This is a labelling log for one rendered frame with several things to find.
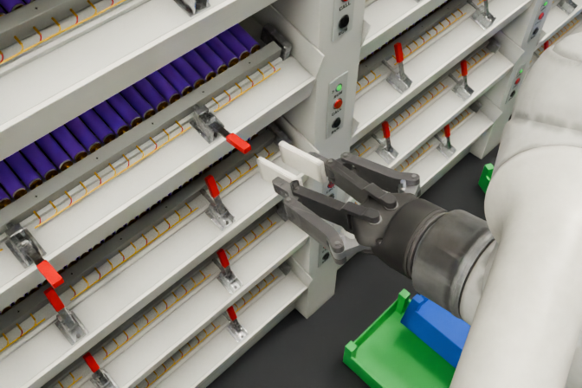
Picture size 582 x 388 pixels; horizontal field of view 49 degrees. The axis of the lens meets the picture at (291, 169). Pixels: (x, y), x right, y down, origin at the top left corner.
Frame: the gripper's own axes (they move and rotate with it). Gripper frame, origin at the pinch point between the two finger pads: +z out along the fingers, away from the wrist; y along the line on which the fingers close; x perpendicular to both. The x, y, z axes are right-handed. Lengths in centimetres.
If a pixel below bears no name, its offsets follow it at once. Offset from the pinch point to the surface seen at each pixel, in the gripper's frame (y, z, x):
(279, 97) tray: 10.9, 14.3, -1.5
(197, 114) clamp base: -1.1, 15.9, 2.3
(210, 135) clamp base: -1.2, 13.9, -0.1
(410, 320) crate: 29, 11, -68
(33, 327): -30.7, 23.3, -17.6
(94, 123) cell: -11.8, 22.1, 5.2
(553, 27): 107, 24, -40
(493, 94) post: 88, 29, -52
